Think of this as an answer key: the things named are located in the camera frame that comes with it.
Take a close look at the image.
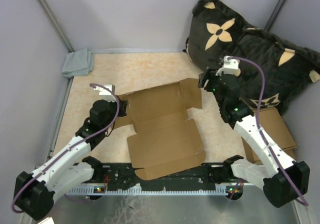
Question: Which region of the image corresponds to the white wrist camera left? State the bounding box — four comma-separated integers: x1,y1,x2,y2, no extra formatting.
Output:
93,84,116,102

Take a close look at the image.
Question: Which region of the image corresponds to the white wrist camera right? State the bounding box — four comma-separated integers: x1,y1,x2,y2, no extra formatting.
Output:
215,56,241,77

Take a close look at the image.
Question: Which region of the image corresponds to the large flat cardboard box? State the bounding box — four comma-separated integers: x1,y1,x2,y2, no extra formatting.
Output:
241,108,298,162

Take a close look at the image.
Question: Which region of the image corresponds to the black floral plush cushion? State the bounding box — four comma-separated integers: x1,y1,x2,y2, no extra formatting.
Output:
185,0,320,113

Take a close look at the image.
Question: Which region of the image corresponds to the white slotted cable duct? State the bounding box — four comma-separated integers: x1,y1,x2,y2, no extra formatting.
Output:
67,183,243,196

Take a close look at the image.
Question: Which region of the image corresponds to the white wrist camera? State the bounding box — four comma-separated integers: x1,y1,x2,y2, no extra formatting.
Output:
93,84,116,102
215,56,241,77

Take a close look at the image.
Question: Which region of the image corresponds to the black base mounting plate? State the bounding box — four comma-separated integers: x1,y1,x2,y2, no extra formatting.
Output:
85,162,237,191

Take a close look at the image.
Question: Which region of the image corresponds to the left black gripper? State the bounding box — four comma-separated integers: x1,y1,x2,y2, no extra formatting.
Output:
102,95,128,131

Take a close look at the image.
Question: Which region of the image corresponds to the grey folded cloth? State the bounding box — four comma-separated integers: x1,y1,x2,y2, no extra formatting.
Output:
61,48,94,78

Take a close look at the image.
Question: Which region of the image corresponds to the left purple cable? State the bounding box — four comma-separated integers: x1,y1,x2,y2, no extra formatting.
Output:
10,83,122,213

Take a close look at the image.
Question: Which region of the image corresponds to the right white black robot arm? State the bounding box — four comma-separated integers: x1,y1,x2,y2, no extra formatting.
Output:
198,69,310,207

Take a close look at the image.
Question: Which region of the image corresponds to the brown cardboard box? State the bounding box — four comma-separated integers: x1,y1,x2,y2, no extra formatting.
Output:
115,78,206,180

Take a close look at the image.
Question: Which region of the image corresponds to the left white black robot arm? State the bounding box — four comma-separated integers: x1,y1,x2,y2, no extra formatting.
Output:
11,96,128,220

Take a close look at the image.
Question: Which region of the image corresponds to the white paper corner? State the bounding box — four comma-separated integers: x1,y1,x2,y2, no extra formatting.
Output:
38,217,55,224

